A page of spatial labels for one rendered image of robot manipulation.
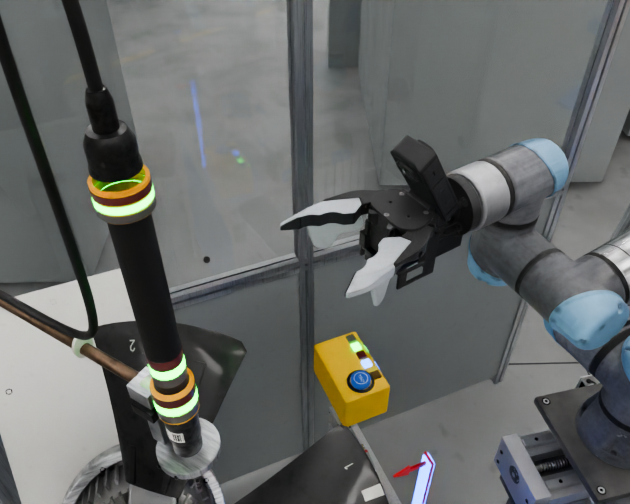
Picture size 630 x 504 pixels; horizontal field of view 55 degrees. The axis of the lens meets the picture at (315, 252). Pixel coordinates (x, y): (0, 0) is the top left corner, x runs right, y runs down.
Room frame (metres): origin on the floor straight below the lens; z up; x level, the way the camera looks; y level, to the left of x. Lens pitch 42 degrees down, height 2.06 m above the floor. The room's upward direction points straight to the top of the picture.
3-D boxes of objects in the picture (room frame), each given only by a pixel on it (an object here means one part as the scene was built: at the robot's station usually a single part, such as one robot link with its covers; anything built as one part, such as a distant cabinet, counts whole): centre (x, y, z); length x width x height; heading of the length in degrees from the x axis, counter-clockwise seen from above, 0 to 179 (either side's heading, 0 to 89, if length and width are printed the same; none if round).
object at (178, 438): (0.36, 0.14, 1.66); 0.04 x 0.04 x 0.46
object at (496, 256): (0.60, -0.26, 1.54); 0.11 x 0.08 x 0.11; 27
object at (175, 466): (0.36, 0.15, 1.50); 0.09 x 0.07 x 0.10; 58
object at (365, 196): (0.53, -0.05, 1.66); 0.09 x 0.05 x 0.02; 95
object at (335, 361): (0.77, -0.07, 1.02); 0.16 x 0.10 x 0.11; 23
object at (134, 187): (0.36, 0.14, 1.80); 0.04 x 0.04 x 0.03
